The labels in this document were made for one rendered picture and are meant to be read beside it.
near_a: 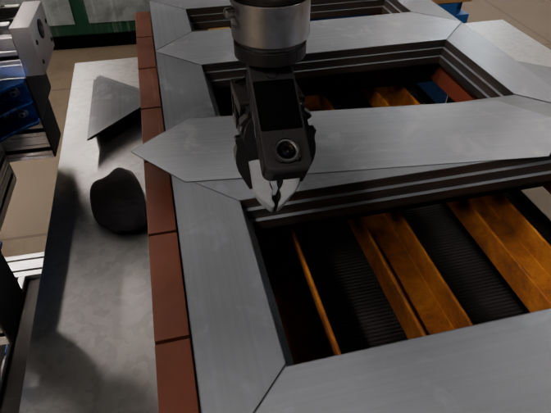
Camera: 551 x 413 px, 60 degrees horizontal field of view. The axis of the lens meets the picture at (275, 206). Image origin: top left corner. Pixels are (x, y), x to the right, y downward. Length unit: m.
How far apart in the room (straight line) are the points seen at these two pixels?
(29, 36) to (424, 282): 0.80
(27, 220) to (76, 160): 1.02
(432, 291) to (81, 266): 0.59
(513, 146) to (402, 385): 0.49
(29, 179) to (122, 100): 1.17
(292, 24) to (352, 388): 0.35
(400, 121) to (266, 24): 0.47
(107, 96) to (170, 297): 0.77
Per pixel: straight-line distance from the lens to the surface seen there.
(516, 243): 0.98
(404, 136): 0.84
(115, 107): 1.24
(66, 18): 3.42
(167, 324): 0.60
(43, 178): 2.35
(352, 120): 0.86
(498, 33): 1.65
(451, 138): 0.86
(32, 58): 1.00
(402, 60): 1.18
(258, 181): 0.55
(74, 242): 0.95
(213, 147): 0.79
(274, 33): 0.45
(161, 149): 0.80
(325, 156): 0.77
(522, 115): 0.97
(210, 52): 1.11
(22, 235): 2.09
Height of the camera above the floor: 1.31
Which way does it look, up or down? 42 degrees down
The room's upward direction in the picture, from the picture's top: straight up
